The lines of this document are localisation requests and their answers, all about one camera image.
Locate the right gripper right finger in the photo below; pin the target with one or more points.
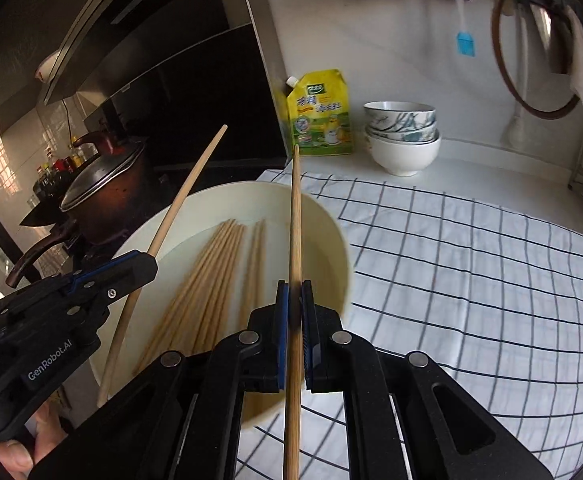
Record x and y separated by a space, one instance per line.
406 418

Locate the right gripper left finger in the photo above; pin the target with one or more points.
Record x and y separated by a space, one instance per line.
181 417

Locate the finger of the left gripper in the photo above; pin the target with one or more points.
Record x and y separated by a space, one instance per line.
113 267
48 300

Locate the left hand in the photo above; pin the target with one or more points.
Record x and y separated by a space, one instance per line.
14 456

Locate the dark cooking pot with lid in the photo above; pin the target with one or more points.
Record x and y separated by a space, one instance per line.
100 201

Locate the white checkered cloth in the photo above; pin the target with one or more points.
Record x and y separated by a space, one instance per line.
493 296

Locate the large cream oval basin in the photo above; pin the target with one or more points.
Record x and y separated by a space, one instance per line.
325 262

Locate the white ceramic bowl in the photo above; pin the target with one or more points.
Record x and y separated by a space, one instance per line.
402 158

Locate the yellow detergent refill pouch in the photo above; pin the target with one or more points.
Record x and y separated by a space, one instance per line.
318 111

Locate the blue patterned bowl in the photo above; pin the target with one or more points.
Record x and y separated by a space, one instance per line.
399 116
421 135

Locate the white hanging towel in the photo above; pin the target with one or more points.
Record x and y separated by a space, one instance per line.
576 71

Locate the blue silicone brush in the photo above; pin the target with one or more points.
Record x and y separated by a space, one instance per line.
465 42

